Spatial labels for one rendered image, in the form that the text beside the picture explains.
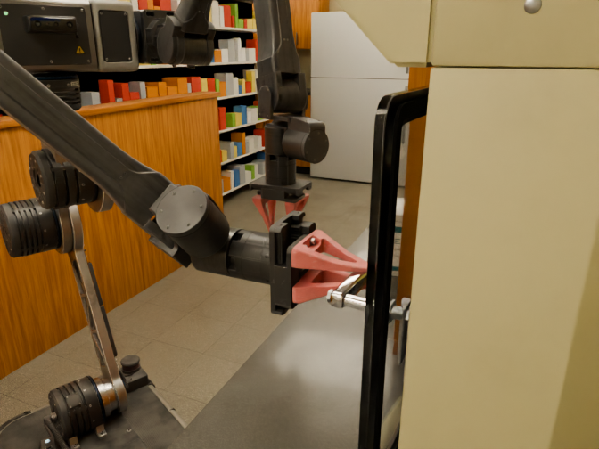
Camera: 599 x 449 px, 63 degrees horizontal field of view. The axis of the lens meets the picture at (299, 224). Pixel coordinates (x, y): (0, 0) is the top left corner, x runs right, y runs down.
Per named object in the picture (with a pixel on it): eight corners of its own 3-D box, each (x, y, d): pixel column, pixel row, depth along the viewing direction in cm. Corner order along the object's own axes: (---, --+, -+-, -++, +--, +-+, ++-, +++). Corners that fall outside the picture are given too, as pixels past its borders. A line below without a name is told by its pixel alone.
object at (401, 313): (411, 355, 46) (416, 299, 44) (404, 367, 44) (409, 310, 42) (390, 348, 46) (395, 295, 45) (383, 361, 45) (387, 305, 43)
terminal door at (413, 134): (438, 359, 73) (470, 77, 59) (361, 523, 47) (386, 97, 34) (433, 357, 73) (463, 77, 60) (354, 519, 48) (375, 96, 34)
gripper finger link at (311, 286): (362, 252, 47) (273, 238, 50) (358, 319, 49) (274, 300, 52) (380, 230, 52) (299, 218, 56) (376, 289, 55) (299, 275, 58)
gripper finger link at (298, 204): (295, 241, 90) (295, 192, 87) (260, 235, 93) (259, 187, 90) (309, 229, 96) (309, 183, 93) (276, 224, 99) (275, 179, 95)
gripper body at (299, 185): (299, 199, 87) (299, 158, 85) (248, 192, 91) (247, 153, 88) (312, 190, 93) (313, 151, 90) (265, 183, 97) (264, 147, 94)
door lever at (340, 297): (408, 286, 52) (410, 263, 51) (377, 328, 44) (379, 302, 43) (360, 275, 54) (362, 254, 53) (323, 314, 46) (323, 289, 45)
